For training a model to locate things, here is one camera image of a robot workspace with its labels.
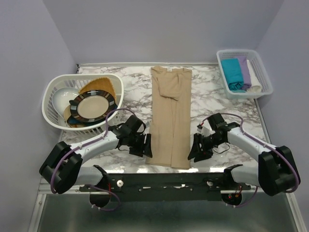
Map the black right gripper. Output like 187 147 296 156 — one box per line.
187 132 225 162

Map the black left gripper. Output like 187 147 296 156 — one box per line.
127 132 153 158

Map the beige t shirt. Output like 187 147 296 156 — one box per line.
146 66 192 169

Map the white rectangular plastic basket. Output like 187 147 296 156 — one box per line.
216 49 273 99

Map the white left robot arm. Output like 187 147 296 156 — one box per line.
39 115 152 194

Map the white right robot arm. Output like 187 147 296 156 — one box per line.
188 113 301 196

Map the striped rim ceramic plate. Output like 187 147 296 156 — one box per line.
64 90 117 128

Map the woven tan placemat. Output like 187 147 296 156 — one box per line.
79 77 117 100

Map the purple rolled t shirt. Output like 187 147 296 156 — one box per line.
237 56 252 90

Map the white round dish basket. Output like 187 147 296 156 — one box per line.
42 73 124 136

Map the white rolled t shirt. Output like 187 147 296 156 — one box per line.
246 59 262 93

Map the teal rolled t shirt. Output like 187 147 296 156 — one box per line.
221 58 244 91

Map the white bowl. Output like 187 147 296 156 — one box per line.
52 87 79 117

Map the aluminium frame rail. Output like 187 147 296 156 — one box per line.
43 173 253 194

